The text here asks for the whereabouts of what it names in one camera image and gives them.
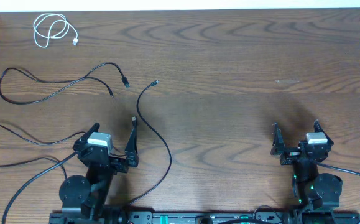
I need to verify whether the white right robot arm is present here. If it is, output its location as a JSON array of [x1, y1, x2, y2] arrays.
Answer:
[[270, 120, 360, 223]]

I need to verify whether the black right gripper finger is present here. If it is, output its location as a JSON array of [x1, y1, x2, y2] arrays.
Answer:
[[270, 123, 285, 156], [313, 120, 334, 146]]

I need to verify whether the long black usb cable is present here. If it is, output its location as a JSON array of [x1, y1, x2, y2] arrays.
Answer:
[[0, 80, 173, 206]]

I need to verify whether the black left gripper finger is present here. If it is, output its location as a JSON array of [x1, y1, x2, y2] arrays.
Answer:
[[73, 123, 100, 151], [125, 123, 139, 167]]

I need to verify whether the short black usb cable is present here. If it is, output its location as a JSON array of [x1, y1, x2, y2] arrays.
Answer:
[[0, 62, 131, 105]]

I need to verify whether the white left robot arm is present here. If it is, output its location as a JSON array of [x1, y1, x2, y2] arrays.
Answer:
[[49, 116, 139, 224]]

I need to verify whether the white usb cable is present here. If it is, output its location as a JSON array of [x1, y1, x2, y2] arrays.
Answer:
[[32, 12, 80, 49]]

